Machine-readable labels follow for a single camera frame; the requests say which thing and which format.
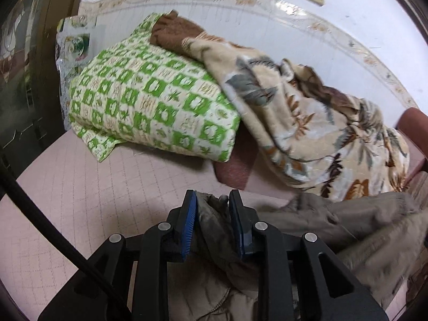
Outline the beige floral fleece blanket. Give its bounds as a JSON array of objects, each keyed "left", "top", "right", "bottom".
[{"left": 182, "top": 36, "right": 412, "bottom": 202}]

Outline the brown fleece cloth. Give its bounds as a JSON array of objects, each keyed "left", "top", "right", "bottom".
[{"left": 149, "top": 10, "right": 208, "bottom": 57}]

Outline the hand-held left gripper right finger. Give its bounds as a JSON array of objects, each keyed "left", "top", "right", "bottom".
[{"left": 228, "top": 189, "right": 390, "bottom": 321}]

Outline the light blue patterned plastic bag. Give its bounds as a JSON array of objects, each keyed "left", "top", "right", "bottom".
[{"left": 54, "top": 16, "right": 98, "bottom": 84}]

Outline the grey padded jacket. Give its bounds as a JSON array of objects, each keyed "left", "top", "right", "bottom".
[{"left": 166, "top": 190, "right": 428, "bottom": 321}]

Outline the green white patterned pillow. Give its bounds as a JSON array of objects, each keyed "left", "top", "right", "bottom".
[{"left": 68, "top": 12, "right": 242, "bottom": 164}]

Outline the pink quilted bed sheet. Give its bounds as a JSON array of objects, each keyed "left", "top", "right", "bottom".
[{"left": 0, "top": 130, "right": 428, "bottom": 321}]

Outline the maroon cushion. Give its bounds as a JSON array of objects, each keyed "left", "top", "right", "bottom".
[{"left": 213, "top": 106, "right": 428, "bottom": 190}]

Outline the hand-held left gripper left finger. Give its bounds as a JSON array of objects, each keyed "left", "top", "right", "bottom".
[{"left": 38, "top": 189, "right": 198, "bottom": 321}]

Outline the dark glass-door cabinet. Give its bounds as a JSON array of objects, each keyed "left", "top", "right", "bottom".
[{"left": 0, "top": 0, "right": 88, "bottom": 178}]

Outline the black cable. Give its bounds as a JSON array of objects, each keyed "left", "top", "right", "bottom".
[{"left": 0, "top": 154, "right": 132, "bottom": 321}]

